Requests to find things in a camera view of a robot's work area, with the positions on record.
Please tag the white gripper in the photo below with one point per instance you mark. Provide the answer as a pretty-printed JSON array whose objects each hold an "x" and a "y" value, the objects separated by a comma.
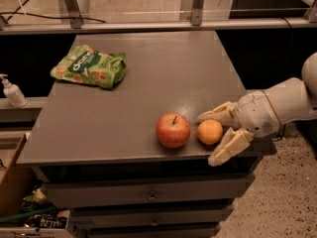
[{"x": 257, "y": 113}]

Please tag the small orange fruit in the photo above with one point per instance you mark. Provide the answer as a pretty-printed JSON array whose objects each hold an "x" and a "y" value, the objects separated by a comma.
[{"x": 209, "y": 132}]

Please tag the red apple with stem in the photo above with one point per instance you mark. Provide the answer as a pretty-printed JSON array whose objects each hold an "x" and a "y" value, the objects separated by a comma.
[{"x": 173, "y": 130}]

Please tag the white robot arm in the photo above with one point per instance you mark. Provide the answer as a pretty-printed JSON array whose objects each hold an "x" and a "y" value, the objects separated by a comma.
[{"x": 296, "y": 98}]

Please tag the grey drawer cabinet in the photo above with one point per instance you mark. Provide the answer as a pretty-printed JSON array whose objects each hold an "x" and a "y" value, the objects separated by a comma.
[{"x": 98, "y": 155}]

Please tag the green snack bag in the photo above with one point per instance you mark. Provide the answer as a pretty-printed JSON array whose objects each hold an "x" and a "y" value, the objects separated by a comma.
[{"x": 84, "y": 65}]

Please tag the white pump bottle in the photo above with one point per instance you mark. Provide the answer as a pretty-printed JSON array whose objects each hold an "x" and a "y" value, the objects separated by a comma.
[{"x": 13, "y": 93}]

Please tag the cardboard box with clutter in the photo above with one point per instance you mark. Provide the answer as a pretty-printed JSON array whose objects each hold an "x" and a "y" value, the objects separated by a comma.
[{"x": 15, "y": 184}]

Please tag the metal rail frame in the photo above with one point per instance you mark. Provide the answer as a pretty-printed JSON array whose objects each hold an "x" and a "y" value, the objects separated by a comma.
[{"x": 115, "y": 16}]

